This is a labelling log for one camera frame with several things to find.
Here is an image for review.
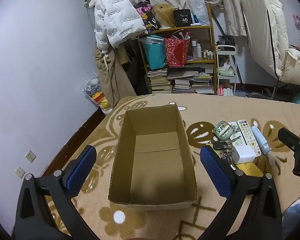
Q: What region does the purple printed bag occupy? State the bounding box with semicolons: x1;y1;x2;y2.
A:
133;0;162;32

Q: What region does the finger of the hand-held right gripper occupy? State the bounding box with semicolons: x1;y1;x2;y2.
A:
277;127;300;153

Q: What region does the wooden shelf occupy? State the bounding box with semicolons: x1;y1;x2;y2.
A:
137;2;218;95

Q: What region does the white puffer jacket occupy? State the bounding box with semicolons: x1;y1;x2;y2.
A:
89;0;148;52

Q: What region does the plain white remote control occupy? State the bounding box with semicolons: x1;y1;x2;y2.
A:
226;122;248;147

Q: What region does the green earbud case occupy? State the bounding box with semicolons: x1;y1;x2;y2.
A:
213;121;232;140

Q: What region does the black box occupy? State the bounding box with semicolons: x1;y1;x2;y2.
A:
174;9;192;27

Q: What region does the beige patterned blanket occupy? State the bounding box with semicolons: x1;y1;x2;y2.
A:
44;94;300;240

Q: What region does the bag of plush toys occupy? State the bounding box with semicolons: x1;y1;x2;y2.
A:
83;72;113;114

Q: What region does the row of pink and white bottles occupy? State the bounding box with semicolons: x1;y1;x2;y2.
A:
217;85;234;97

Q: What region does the light blue lint remover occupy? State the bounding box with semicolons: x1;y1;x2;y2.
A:
251;126;275;166

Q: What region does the black chair base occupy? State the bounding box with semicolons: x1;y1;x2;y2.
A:
245;87;293;103

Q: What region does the teal bag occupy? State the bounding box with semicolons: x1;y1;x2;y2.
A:
141;35;167;70

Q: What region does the stack of books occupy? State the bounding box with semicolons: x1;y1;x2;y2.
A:
146;66;215;95

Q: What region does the white plastic bag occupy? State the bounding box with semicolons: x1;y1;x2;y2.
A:
186;0;210;25

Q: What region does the white remote with coloured buttons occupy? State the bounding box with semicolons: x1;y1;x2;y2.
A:
237;120;262;157

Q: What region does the brown cardboard box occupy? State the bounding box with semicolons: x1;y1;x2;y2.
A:
108;102;198;210

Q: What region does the row of small cosmetic bottles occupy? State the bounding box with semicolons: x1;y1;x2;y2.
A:
191;40;214;60

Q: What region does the white padded recliner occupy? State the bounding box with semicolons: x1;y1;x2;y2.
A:
239;0;300;88

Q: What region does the person's leg in jeans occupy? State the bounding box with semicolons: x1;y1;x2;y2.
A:
281;195;300;240

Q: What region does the red gift bag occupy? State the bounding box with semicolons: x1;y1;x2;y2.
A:
163;31;191;67

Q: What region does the beige coat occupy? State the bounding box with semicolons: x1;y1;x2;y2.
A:
94;47;138;108

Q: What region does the blonde wig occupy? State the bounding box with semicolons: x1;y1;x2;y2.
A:
151;4;177;29

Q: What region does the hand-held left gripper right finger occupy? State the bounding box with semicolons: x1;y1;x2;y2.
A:
197;145;283;240

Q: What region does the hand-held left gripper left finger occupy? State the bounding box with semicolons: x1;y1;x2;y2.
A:
14;145;98;240

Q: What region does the bunch of keys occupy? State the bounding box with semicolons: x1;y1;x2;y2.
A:
212;135;242;165

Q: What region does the white charger block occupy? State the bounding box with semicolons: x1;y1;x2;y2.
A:
231;144;256;165

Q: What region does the white trolley cart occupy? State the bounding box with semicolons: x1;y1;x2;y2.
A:
215;44;239;97

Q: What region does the pink fan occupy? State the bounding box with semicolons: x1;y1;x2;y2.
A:
292;14;300;40

